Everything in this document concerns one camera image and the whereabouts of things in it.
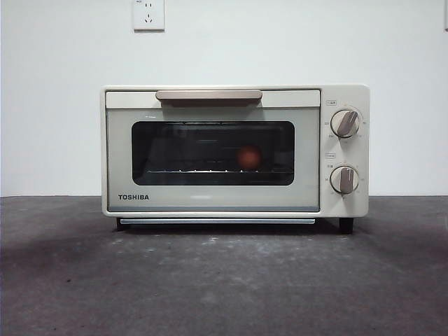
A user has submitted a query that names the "oven door with brown handle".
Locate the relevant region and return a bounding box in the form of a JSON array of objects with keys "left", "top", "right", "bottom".
[{"left": 105, "top": 89, "right": 321, "bottom": 213}]

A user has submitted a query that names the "cream timer knob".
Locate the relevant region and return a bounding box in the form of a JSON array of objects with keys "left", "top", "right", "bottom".
[{"left": 330, "top": 164, "right": 360, "bottom": 194}]

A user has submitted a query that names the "cream temperature knob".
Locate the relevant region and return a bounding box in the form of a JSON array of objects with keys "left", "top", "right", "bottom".
[{"left": 330, "top": 110, "right": 361, "bottom": 137}]

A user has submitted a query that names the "silver crumb tray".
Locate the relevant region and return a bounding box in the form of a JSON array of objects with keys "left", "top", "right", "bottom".
[{"left": 120, "top": 218, "right": 316, "bottom": 225}]

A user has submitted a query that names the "cream Toshiba toaster oven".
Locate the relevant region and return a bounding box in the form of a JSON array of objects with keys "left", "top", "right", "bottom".
[{"left": 100, "top": 83, "right": 370, "bottom": 235}]

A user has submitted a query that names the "brown egg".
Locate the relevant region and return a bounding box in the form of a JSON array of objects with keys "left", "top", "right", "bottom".
[{"left": 237, "top": 143, "right": 263, "bottom": 168}]

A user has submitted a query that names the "white wall socket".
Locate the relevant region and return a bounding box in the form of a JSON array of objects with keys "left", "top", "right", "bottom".
[{"left": 133, "top": 0, "right": 165, "bottom": 33}]

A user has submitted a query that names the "wire oven rack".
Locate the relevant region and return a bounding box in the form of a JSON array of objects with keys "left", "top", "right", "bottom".
[{"left": 146, "top": 169, "right": 281, "bottom": 175}]

